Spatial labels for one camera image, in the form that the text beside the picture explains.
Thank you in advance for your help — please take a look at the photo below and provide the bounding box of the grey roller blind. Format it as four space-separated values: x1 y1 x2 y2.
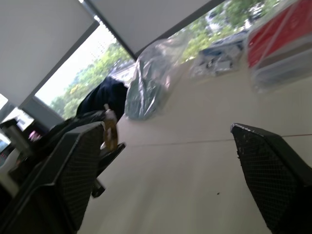
86 0 221 57
0 0 98 108

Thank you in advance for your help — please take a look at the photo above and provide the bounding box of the clear bag with grey parts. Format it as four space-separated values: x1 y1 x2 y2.
189 31 250 78

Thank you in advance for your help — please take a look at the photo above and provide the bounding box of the small pink object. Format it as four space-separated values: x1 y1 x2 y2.
28 130 41 142

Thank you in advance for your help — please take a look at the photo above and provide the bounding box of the brown drink bottle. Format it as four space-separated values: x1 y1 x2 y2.
100 103 120 151

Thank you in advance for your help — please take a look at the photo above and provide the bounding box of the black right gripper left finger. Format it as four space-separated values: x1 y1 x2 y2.
0 121 105 234

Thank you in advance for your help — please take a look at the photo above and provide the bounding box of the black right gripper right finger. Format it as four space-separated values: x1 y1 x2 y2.
230 122 312 234

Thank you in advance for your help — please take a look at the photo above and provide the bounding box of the crumpled clear plastic bag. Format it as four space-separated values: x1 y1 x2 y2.
123 36 187 121

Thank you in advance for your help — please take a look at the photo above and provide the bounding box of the dark blue cloth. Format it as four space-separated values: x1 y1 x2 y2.
76 76 129 120

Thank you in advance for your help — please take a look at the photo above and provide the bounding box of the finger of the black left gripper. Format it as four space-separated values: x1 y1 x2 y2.
96 142 126 180
48 110 106 147

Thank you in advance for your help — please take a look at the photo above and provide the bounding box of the clear bin with red box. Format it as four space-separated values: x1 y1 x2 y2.
246 0 312 95

